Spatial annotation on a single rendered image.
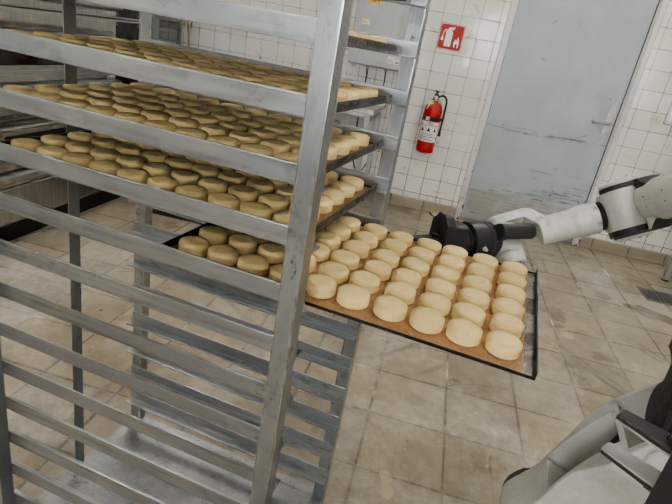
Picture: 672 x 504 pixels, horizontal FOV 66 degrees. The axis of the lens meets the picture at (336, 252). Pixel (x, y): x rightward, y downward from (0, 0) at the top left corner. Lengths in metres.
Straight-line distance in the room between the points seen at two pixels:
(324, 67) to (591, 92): 4.27
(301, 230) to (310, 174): 0.08
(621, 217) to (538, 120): 3.57
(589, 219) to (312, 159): 0.76
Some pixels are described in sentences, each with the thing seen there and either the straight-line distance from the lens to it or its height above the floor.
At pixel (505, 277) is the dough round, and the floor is 0.97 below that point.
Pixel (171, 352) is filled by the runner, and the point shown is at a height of 0.79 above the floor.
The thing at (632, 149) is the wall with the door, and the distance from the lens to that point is 4.95.
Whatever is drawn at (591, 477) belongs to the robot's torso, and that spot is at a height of 0.73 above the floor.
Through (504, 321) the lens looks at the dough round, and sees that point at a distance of 0.83.
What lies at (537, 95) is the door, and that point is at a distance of 4.77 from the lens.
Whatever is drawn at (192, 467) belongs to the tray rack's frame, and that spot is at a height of 0.15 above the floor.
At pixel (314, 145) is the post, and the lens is 0.66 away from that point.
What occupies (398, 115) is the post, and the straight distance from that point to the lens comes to 1.09.
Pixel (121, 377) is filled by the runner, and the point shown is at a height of 0.69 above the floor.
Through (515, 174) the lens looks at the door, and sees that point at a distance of 4.84.
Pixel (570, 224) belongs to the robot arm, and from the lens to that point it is 1.27.
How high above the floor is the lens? 1.32
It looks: 22 degrees down
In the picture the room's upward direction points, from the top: 10 degrees clockwise
